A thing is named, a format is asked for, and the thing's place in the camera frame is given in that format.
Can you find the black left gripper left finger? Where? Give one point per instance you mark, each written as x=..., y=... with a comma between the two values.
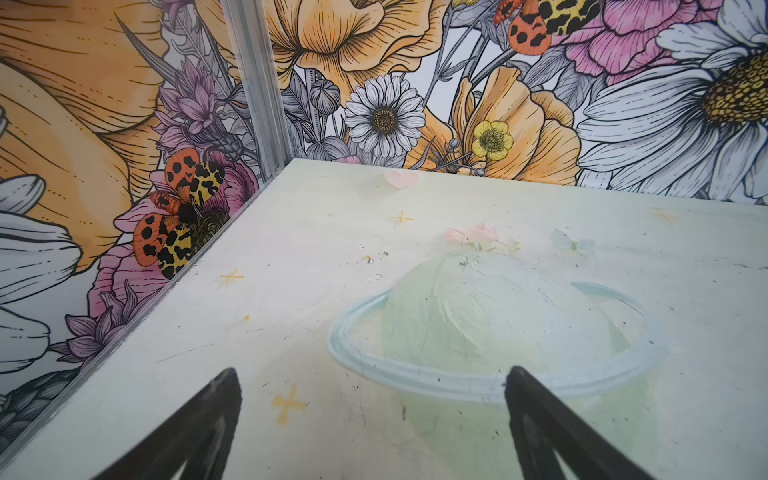
x=193, y=443

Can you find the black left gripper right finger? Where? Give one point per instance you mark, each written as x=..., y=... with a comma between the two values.
x=547, y=434

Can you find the aluminium corner post left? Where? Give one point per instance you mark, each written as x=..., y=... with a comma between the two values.
x=253, y=50

